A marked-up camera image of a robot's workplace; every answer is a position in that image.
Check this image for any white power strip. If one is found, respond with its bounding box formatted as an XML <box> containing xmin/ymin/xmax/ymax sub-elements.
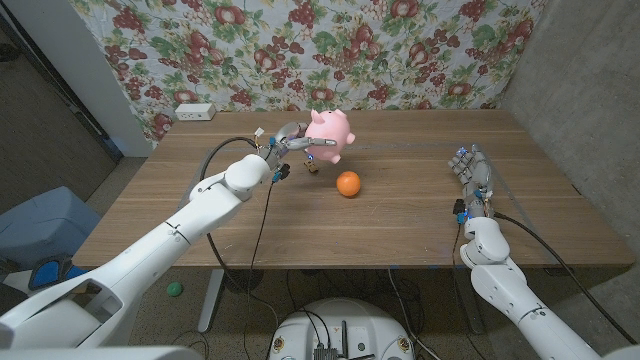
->
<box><xmin>174</xmin><ymin>102</ymin><xmax>217</xmax><ymax>122</ymax></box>

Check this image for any white robot torso edge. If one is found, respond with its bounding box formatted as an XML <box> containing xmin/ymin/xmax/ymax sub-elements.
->
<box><xmin>0</xmin><ymin>346</ymin><xmax>204</xmax><ymax>360</ymax></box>

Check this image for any pink plastic piggy bank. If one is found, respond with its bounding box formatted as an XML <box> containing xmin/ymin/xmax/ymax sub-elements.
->
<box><xmin>303</xmin><ymin>108</ymin><xmax>357</xmax><ymax>165</ymax></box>

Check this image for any person's leg in dark trousers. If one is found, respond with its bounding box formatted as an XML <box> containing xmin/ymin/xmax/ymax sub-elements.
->
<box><xmin>0</xmin><ymin>282</ymin><xmax>29</xmax><ymax>316</ymax></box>

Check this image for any thin black right camera cable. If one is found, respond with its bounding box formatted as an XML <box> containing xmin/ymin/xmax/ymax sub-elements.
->
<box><xmin>451</xmin><ymin>222</ymin><xmax>464</xmax><ymax>286</ymax></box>

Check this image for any fruit print backdrop cloth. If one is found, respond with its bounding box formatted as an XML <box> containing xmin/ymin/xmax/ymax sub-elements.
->
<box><xmin>69</xmin><ymin>0</ymin><xmax>549</xmax><ymax>149</ymax></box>

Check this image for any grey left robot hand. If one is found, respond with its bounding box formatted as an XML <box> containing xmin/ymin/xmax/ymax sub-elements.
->
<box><xmin>259</xmin><ymin>121</ymin><xmax>339</xmax><ymax>170</ymax></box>

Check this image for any grey tape outline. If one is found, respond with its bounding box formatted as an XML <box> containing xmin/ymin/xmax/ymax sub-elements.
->
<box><xmin>177</xmin><ymin>142</ymin><xmax>556</xmax><ymax>266</ymax></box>

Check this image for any grey-blue plastic bin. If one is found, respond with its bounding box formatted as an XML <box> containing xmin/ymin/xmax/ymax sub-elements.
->
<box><xmin>0</xmin><ymin>186</ymin><xmax>102</xmax><ymax>271</ymax></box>

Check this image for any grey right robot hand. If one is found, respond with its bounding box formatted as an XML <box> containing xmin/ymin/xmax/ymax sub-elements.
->
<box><xmin>447</xmin><ymin>144</ymin><xmax>494</xmax><ymax>220</ymax></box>

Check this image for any grey floor cable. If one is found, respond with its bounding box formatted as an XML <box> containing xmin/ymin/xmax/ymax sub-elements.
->
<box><xmin>387</xmin><ymin>268</ymin><xmax>444</xmax><ymax>360</ymax></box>

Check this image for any round black floor fan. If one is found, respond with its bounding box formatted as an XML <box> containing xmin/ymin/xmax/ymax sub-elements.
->
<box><xmin>222</xmin><ymin>268</ymin><xmax>265</xmax><ymax>294</ymax></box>

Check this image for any orange fruit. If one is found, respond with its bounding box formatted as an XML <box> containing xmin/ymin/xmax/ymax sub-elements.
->
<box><xmin>335</xmin><ymin>170</ymin><xmax>362</xmax><ymax>198</ymax></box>

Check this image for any blue and black foot pedal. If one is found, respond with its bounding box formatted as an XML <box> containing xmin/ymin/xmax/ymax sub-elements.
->
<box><xmin>28</xmin><ymin>253</ymin><xmax>86</xmax><ymax>292</ymax></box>

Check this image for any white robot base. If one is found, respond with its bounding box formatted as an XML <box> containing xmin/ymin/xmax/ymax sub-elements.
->
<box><xmin>268</xmin><ymin>297</ymin><xmax>415</xmax><ymax>360</ymax></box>

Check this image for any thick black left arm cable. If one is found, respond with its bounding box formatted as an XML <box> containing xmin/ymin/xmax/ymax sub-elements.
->
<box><xmin>199</xmin><ymin>136</ymin><xmax>281</xmax><ymax>326</ymax></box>

